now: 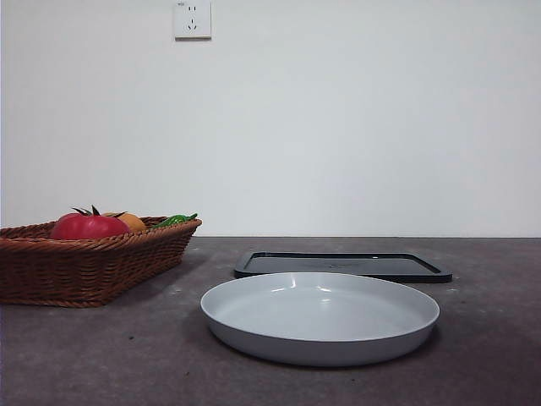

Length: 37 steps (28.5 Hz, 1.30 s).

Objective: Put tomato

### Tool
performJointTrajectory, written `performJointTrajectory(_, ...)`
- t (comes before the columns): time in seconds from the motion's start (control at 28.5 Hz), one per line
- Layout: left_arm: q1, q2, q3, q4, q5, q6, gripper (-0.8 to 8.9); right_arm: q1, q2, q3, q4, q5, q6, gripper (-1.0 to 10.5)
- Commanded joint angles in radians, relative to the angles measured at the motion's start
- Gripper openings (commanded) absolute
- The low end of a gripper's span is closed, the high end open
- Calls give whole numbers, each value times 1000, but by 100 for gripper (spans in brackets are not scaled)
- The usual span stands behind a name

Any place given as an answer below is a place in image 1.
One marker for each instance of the black rectangular tray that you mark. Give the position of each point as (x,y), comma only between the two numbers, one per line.
(380,265)

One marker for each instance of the brown wicker basket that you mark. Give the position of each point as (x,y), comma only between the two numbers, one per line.
(84,270)

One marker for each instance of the red tomato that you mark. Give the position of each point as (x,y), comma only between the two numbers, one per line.
(86,227)

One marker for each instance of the orange-brown potato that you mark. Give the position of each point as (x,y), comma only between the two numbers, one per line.
(136,223)

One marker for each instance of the grey round plate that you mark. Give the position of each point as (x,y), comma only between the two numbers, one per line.
(317,321)

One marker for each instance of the white wall socket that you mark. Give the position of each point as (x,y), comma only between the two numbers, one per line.
(193,21)

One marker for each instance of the green pepper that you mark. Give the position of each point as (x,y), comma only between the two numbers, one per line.
(175,220)

